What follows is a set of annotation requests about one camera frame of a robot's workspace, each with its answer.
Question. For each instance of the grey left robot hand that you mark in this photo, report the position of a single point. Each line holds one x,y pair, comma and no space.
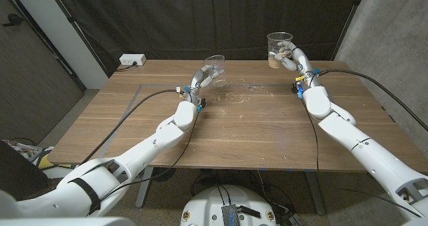
197,82

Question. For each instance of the yellow item on floor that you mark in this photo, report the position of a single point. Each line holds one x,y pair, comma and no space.
45,162

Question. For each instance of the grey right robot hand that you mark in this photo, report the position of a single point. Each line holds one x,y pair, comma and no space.
304,63

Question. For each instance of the round black fan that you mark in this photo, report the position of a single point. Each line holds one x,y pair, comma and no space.
164,176

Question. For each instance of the grey ribbed adapter box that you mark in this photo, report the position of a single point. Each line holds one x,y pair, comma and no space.
230,216

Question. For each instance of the black connector block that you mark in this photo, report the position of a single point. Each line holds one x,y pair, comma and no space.
249,211

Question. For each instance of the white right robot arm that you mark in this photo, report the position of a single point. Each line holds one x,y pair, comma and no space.
351,132

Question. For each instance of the dark chair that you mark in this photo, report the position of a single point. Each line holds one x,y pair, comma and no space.
16,176

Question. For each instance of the patterned cloth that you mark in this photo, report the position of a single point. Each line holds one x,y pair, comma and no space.
20,149

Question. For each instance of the white power strip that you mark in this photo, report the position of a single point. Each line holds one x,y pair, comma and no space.
132,59

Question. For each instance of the grey table leg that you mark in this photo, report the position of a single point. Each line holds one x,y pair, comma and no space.
316,196
144,192

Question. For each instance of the clear plastic cup holding sugar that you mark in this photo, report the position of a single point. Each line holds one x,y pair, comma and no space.
275,40

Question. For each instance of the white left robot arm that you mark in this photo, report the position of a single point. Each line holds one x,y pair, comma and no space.
150,149

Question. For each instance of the black backdrop curtain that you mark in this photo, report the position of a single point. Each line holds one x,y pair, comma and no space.
167,18

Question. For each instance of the brown sugar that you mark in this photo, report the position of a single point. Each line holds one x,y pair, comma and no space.
274,63

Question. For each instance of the black backdrop stand pole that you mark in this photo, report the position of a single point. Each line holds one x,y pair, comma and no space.
77,28
349,20

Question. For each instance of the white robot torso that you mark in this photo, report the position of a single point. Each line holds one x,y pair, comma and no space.
207,206

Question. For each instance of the white robot head cover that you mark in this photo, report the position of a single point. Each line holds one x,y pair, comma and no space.
67,222

